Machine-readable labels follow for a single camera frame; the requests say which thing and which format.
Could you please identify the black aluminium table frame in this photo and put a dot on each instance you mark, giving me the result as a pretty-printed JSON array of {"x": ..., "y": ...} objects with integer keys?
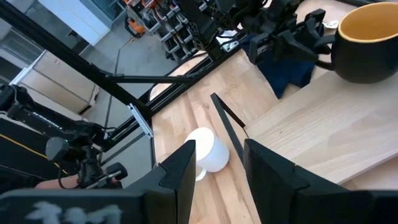
[{"x": 62, "y": 53}]

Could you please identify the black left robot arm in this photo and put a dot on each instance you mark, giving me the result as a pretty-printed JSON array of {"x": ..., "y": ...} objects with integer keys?
[{"x": 202, "y": 18}]

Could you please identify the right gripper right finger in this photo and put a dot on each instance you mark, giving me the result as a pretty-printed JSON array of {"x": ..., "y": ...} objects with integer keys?
[{"x": 270, "y": 186}]

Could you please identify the white cabinet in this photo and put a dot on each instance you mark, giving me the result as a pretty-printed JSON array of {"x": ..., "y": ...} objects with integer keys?
[{"x": 77, "y": 18}]

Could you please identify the beige cabinet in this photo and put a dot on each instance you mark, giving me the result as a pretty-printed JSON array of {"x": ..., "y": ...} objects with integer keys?
[{"x": 59, "y": 84}]

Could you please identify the storage rack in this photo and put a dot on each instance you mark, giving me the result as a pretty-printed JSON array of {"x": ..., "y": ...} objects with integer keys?
[{"x": 168, "y": 25}]

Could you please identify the black mug yellow inside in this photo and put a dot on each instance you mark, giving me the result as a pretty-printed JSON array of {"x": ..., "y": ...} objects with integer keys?
[{"x": 363, "y": 53}]

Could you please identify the navy blue cloth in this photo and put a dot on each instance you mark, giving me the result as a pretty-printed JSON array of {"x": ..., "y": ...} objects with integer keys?
[{"x": 286, "y": 74}]

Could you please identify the light wooden board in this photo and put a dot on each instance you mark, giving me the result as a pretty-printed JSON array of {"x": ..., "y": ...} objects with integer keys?
[{"x": 326, "y": 124}]

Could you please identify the person's hand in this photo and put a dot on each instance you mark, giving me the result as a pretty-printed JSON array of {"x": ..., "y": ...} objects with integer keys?
[{"x": 53, "y": 184}]

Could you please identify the silver frame bracket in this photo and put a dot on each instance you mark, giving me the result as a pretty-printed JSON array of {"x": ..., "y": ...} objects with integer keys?
[{"x": 141, "y": 121}]

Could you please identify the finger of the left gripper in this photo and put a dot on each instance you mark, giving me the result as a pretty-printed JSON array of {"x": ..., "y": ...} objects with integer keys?
[
  {"x": 293, "y": 48},
  {"x": 316, "y": 23}
]

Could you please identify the white ceramic mug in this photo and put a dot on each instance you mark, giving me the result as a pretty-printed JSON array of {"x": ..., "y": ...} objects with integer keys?
[{"x": 211, "y": 152}]

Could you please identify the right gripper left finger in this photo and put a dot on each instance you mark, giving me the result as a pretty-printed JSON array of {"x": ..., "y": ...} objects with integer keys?
[{"x": 174, "y": 186}]

